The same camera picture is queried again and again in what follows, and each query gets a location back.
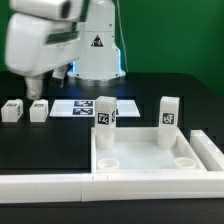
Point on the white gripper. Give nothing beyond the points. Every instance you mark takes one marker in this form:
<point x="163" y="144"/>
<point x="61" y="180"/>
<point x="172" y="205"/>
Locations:
<point x="36" y="45"/>

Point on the white square tabletop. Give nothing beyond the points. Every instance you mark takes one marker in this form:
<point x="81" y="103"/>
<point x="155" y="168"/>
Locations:
<point x="135" y="149"/>

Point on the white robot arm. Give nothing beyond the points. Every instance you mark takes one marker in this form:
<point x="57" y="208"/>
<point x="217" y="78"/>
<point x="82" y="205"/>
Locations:
<point x="99" y="61"/>

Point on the white marker sheet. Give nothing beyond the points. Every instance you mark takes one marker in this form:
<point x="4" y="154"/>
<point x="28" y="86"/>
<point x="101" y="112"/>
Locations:
<point x="88" y="108"/>

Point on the white L-shaped obstacle wall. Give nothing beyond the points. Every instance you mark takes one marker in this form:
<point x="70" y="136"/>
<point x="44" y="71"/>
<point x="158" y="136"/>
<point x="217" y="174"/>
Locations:
<point x="101" y="186"/>

